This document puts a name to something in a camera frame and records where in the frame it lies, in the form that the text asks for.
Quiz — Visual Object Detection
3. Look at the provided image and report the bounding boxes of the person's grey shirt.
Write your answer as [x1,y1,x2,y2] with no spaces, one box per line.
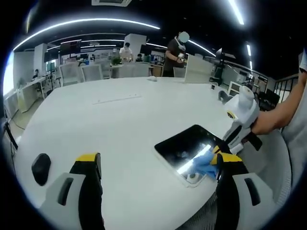
[282,47,307,173]

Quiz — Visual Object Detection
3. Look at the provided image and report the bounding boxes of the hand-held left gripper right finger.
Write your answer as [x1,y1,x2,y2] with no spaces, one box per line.
[214,153,281,230]

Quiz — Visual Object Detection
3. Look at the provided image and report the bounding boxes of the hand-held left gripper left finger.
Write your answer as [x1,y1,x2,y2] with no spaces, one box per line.
[38,152,106,230]

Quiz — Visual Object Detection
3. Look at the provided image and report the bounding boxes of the long curved ceiling light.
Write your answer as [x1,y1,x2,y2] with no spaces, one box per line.
[12,18,161,51]

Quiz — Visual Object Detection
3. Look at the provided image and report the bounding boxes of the white partition board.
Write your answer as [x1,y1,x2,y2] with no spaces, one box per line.
[184,54,213,84]

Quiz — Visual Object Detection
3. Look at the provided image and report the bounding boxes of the dark equipment stand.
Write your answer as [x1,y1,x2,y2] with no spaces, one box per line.
[212,47,236,86]

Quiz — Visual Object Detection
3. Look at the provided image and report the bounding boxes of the straight ceiling light strip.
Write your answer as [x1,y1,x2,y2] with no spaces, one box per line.
[227,0,245,25]

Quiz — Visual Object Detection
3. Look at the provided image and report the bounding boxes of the black computer mouse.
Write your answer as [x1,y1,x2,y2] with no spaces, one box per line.
[31,153,52,186]

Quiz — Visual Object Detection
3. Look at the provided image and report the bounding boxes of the white cabinet box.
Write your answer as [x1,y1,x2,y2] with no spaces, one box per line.
[227,80,242,97]

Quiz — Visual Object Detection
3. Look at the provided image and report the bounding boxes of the black mirror with white frame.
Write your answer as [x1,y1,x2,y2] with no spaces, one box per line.
[154,124,226,189]

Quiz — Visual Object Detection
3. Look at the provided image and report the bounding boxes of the grey headphones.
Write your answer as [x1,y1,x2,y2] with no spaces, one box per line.
[217,90,232,104]

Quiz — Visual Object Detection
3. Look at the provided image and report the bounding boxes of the blue cleaning cloth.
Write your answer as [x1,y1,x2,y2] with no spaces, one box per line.
[190,150,220,179]

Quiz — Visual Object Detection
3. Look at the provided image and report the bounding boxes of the wall screen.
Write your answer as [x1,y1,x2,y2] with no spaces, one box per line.
[60,40,83,52]

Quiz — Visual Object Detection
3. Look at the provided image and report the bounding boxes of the black railing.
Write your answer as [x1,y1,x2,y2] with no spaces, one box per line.
[274,74,301,97]

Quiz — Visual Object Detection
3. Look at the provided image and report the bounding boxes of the black tripod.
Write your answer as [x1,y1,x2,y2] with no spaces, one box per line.
[1,120,19,150]

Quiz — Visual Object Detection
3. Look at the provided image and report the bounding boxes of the white mesh office chair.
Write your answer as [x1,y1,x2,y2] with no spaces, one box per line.
[191,131,292,230]

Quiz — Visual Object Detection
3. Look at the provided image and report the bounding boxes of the ceiling air vent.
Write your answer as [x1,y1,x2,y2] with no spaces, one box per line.
[91,0,133,7]

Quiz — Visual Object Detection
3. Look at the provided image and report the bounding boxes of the white office desk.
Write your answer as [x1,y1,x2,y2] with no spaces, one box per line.
[17,76,49,114]

